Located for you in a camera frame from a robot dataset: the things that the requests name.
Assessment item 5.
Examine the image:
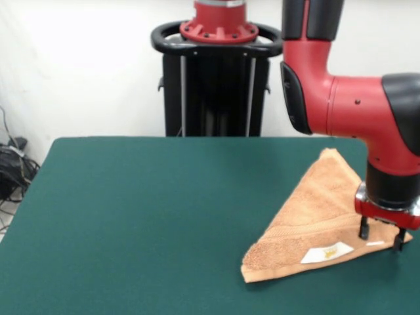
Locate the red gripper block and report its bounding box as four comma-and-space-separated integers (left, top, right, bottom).
354, 196, 420, 252

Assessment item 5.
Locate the tan terry towel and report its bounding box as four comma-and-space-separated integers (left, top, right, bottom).
241, 147, 413, 284

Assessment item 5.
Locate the dark green table cloth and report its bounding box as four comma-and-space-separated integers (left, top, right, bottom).
0, 136, 420, 315

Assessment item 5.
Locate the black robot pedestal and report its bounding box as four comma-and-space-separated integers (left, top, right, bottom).
150, 21, 285, 137

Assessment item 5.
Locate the black cable tangle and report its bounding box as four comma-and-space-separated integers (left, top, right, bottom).
0, 104, 42, 234

